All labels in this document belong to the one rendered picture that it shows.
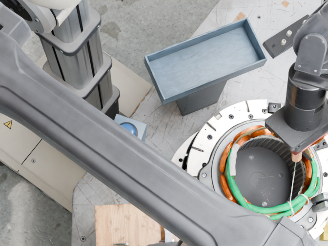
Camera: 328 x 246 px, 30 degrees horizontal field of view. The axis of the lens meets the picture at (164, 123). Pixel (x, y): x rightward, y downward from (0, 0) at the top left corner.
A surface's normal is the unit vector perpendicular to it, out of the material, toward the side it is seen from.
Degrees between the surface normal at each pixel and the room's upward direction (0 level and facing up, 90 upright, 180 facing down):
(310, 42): 53
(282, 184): 0
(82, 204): 0
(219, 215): 4
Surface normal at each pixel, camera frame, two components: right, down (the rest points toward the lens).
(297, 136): -0.10, -0.55
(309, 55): -0.43, 0.47
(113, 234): 0.05, -0.25
